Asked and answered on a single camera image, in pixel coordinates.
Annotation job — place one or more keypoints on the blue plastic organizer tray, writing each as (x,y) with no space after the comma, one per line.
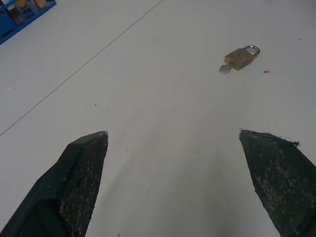
(18,17)

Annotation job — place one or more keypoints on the brass padlock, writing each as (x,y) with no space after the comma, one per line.
(241,56)

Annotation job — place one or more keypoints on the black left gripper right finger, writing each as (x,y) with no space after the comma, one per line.
(279,177)

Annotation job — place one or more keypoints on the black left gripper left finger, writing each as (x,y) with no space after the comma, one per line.
(66,182)

